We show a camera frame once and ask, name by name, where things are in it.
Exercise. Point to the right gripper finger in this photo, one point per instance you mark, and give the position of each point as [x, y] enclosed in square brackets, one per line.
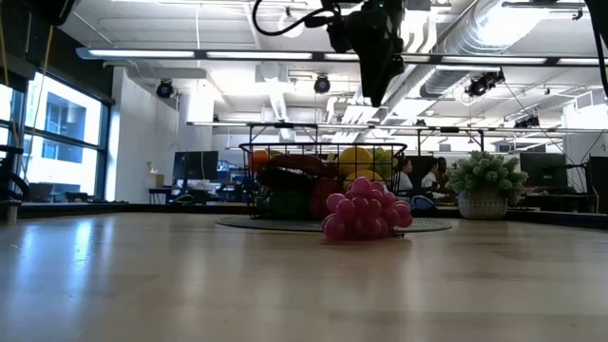
[380, 76]

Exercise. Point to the yellow lemon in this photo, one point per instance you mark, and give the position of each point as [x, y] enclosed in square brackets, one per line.
[354, 179]
[355, 160]

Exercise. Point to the dark red chili pepper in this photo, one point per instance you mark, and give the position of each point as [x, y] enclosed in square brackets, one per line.
[299, 164]

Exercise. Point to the red bell pepper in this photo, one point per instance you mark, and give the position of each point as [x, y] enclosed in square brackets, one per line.
[319, 199]

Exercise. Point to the magenta grape bunch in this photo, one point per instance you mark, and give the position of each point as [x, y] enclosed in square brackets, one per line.
[361, 214]

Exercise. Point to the person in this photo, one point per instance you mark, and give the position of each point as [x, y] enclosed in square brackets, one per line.
[442, 171]
[404, 178]
[430, 178]

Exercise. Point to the blue bag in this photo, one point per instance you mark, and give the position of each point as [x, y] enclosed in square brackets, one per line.
[420, 202]

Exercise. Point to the potted green plant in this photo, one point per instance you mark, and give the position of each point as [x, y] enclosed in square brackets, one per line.
[487, 176]

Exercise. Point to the grey round woven placemat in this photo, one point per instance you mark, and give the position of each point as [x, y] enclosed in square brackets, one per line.
[266, 223]

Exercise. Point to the black computer monitor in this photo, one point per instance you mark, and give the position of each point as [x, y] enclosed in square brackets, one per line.
[599, 183]
[195, 165]
[544, 168]

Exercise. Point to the long ceiling light bar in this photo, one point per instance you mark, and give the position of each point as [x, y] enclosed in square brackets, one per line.
[142, 53]

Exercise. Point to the beige cardboard box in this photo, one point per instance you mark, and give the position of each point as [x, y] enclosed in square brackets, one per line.
[156, 179]

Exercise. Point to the black chair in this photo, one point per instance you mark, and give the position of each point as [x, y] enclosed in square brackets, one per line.
[9, 171]

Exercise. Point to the black ceiling spot camera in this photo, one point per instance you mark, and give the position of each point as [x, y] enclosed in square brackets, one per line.
[165, 89]
[321, 84]

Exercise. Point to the black background rig frame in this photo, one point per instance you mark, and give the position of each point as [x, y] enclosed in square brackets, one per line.
[282, 125]
[451, 129]

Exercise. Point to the silver ventilation duct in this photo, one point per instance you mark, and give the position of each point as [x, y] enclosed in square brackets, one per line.
[475, 28]

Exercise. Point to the black ceiling camera cluster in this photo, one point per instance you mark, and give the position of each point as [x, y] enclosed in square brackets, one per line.
[484, 83]

